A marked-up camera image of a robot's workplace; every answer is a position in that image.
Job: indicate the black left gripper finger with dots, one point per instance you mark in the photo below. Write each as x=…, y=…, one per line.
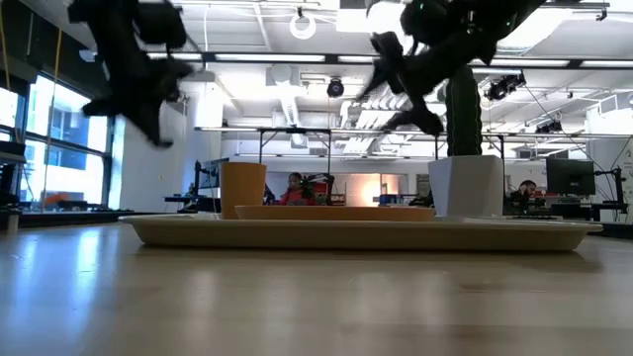
x=155, y=133
x=104, y=106

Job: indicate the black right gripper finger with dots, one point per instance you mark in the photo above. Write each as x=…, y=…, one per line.
x=388, y=52
x=423, y=121

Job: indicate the orange plastic cup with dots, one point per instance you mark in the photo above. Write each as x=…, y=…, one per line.
x=242, y=188

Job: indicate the orange plastic plate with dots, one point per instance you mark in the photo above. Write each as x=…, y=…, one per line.
x=336, y=213

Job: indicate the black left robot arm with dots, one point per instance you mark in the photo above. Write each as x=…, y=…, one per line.
x=109, y=22

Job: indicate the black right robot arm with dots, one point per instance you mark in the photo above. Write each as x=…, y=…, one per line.
x=445, y=20

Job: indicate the cream plastic tray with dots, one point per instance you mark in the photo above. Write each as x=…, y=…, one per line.
x=346, y=237

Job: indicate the green cactus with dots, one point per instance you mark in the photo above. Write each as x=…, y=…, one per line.
x=464, y=114

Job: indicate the black computer monitor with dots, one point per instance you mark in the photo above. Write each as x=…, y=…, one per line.
x=571, y=177
x=212, y=173

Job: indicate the black track spotlights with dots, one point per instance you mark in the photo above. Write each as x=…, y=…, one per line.
x=504, y=86

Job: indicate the white square planter pot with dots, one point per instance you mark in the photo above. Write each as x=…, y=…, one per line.
x=467, y=188

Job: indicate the long ceiling light strip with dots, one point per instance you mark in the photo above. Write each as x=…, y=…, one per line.
x=269, y=57

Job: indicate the person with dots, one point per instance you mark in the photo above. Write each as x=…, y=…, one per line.
x=297, y=195
x=526, y=193

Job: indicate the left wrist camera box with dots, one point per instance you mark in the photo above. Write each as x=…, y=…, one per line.
x=160, y=25

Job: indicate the black dome ceiling camera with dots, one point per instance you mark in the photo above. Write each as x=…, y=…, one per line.
x=335, y=88

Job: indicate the black metal table frame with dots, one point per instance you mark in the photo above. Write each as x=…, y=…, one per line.
x=294, y=130

